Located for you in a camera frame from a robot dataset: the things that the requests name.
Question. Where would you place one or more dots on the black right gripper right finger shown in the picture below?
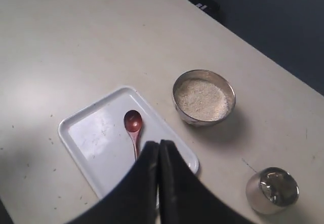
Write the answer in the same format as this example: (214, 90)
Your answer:
(182, 197)

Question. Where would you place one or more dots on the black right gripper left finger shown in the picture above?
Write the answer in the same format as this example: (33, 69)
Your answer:
(133, 200)

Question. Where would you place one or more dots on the dark red wooden spoon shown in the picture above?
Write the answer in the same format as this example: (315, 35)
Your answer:
(133, 124)

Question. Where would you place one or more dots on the steel cup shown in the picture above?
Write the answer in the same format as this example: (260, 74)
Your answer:
(271, 190)

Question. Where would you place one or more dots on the steel bowl of rice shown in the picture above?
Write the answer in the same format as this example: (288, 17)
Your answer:
(202, 97)

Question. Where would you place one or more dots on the white plastic tray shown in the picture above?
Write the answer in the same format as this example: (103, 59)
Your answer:
(101, 147)

